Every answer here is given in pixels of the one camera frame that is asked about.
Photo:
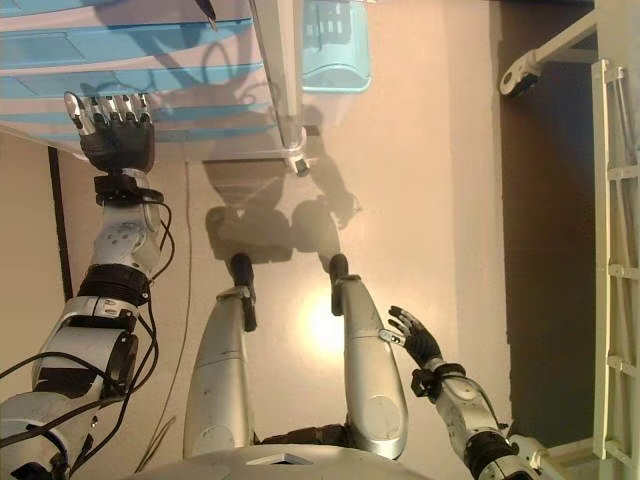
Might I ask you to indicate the white medical cart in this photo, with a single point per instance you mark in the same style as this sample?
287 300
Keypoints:
280 75

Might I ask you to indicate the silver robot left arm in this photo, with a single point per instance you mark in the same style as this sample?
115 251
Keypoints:
120 240

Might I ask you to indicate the grey robot torso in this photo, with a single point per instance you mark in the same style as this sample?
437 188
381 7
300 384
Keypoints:
300 467

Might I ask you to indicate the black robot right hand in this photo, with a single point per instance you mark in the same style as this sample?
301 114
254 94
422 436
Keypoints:
422 347

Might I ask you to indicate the light blue waste bin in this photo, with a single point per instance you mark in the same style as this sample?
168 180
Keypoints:
335 75

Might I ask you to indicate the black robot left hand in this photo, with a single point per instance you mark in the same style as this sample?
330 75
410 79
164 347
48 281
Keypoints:
120 145

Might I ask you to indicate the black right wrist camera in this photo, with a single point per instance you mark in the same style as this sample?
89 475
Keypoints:
422 382

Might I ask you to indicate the white bed caster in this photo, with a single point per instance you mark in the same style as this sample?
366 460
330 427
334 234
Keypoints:
520 77

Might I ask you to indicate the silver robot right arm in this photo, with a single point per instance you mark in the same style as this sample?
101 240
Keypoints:
465 405

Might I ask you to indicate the cart caster wheel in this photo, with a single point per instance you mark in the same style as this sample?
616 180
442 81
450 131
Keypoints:
301 167

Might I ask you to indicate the white hospital bed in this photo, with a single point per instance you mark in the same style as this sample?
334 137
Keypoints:
615 250

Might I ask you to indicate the silver robot right leg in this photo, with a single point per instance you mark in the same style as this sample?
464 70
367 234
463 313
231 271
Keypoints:
370 375

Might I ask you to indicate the black cart key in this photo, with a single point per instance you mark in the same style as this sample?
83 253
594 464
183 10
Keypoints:
209 15

